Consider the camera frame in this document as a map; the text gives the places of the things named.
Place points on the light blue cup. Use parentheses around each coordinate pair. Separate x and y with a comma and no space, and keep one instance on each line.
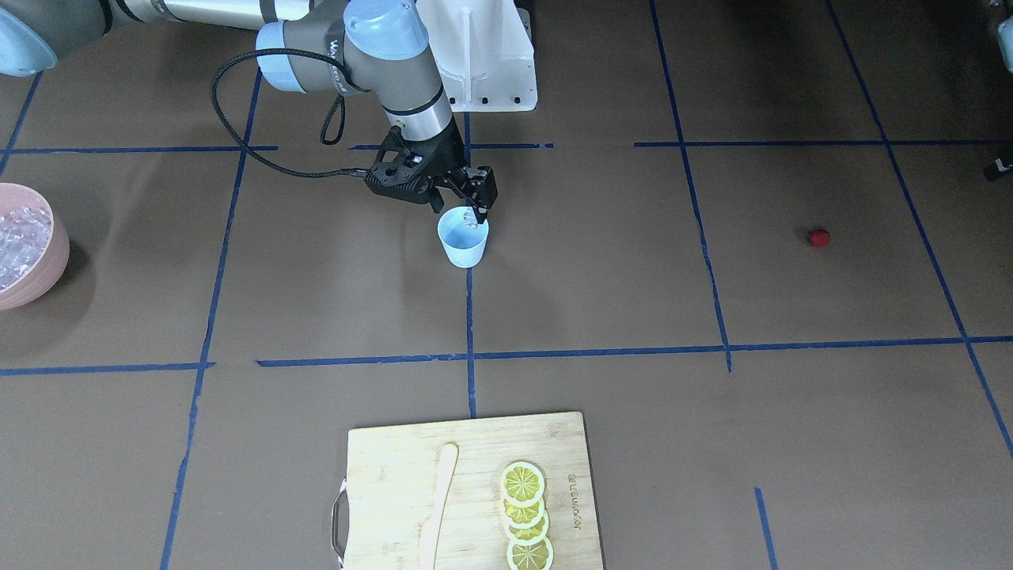
(464,246)

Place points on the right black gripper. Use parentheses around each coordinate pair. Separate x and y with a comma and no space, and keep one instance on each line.
(445,163)

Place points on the white camera pole stand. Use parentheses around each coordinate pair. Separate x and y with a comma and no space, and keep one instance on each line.
(485,53)

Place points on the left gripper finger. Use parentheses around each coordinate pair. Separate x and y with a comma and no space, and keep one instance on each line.
(998,168)

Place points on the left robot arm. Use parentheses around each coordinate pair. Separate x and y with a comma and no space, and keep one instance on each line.
(1004,37)

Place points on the pink bowl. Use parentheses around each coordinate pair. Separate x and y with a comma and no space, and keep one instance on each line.
(51,265)

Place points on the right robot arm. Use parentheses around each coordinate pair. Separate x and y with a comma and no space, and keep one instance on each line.
(343,48)

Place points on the red strawberry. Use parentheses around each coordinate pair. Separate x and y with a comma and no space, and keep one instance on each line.
(819,238)

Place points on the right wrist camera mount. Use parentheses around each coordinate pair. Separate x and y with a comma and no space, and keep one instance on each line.
(399,170)

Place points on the wooden cutting board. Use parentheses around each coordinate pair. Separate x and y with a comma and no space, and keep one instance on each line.
(388,492)

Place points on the lemon slice two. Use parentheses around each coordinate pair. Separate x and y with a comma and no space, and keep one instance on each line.
(522,517)

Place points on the lemon slice four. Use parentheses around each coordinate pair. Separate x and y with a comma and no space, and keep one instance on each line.
(538,555)

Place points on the lemon slice one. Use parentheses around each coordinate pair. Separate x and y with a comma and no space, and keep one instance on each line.
(522,484)

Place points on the lemon slice three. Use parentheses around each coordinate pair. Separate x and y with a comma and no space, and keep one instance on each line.
(529,535)

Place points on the ice cubes in bowl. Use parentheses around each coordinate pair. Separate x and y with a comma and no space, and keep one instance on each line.
(25,233)

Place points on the ice cube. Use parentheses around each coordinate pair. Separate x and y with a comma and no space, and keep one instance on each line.
(470,217)

